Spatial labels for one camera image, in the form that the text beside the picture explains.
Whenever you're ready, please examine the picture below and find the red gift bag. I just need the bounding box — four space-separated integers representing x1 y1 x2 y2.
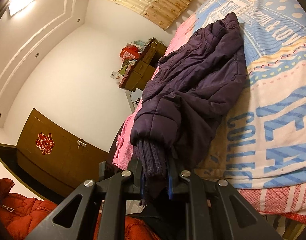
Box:
120 45 140 60

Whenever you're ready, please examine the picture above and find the brown wooden door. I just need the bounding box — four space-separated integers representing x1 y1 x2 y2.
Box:
16 108 111 198

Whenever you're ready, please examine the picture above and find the white paper bag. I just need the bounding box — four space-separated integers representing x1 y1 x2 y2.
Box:
125 88 143 110

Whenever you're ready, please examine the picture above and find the blue polka dot bed sheet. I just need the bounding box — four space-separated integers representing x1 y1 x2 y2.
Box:
183 0 306 217

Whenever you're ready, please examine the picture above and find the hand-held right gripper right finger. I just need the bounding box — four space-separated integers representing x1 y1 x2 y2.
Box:
165 159 284 240

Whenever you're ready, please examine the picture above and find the brown wooden desk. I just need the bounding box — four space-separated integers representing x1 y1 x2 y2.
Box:
119 38 168 92

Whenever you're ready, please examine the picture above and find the person's orange puffer jacket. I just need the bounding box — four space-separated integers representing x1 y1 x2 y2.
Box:
0 177 158 240

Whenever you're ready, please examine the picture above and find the dark purple quilted jacket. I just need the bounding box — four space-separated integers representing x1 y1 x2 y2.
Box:
130 12 249 207

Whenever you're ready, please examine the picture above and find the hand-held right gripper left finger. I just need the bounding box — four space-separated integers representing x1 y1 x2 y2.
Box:
25 158 146 240

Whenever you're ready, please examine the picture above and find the pink fleece blanket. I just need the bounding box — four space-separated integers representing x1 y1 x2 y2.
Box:
112 15 201 172

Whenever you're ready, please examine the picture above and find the red paper door decoration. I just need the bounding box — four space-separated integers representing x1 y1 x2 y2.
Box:
35 132 55 155

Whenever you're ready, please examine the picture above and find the beige patterned window curtain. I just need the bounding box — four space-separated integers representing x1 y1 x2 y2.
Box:
92 0 216 30

